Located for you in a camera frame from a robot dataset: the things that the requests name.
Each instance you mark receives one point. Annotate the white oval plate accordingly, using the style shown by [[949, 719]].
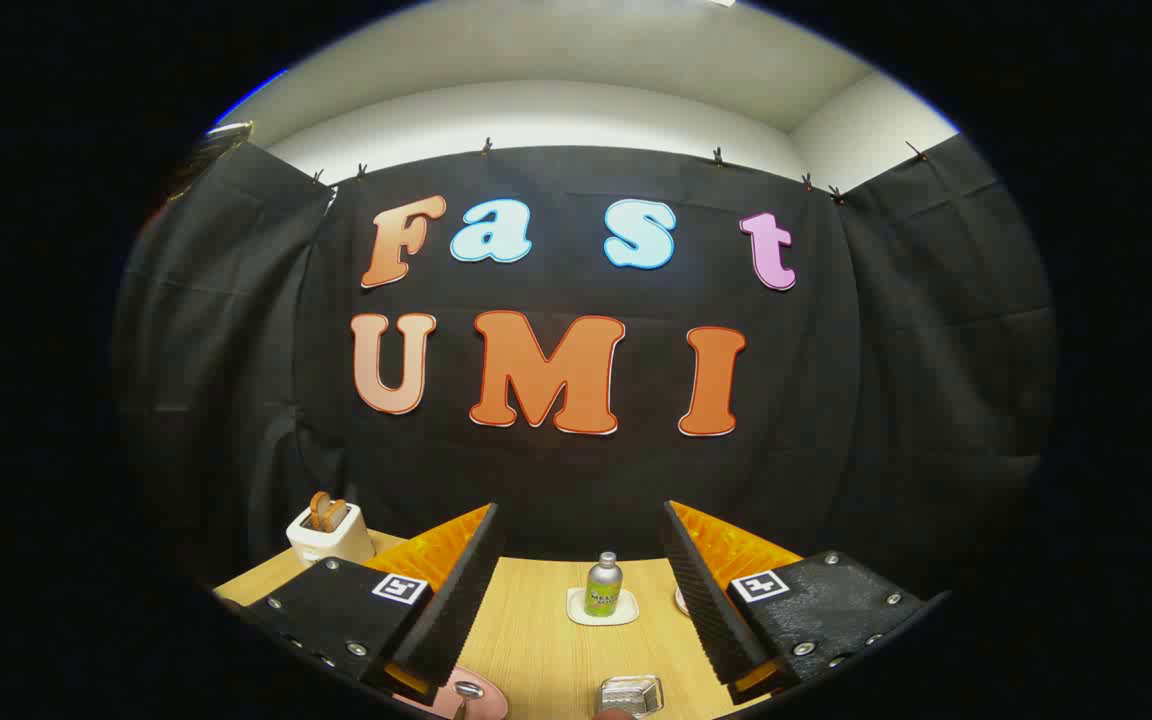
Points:
[[681, 600]]

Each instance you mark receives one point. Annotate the pink round plate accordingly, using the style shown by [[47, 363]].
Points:
[[486, 705]]

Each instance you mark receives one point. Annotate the green label soda bottle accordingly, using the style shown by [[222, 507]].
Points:
[[603, 590]]

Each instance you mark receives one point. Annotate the white toaster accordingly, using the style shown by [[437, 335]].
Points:
[[336, 545]]

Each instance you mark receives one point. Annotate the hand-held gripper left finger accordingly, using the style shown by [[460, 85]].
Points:
[[456, 600]]

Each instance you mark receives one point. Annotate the white square coaster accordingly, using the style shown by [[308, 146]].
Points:
[[626, 610]]

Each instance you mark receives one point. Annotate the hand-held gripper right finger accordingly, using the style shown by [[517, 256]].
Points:
[[701, 600]]

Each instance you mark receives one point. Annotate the brown toast slices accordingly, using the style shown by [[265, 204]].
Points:
[[326, 512]]

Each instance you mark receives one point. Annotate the metal spoon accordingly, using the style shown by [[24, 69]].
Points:
[[469, 689]]

